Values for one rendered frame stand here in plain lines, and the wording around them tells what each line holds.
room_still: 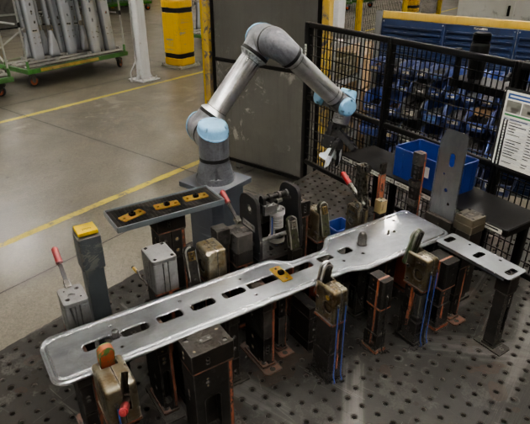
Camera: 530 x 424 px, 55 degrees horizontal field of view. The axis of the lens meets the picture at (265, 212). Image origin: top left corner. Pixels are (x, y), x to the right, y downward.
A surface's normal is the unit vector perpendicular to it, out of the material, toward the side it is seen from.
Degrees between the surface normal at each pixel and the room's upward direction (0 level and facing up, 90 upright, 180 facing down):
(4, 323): 0
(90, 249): 90
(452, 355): 0
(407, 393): 0
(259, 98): 89
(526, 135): 90
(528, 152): 90
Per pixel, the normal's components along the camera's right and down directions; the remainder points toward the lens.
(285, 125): -0.56, 0.44
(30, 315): 0.00, -0.89
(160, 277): 0.55, 0.39
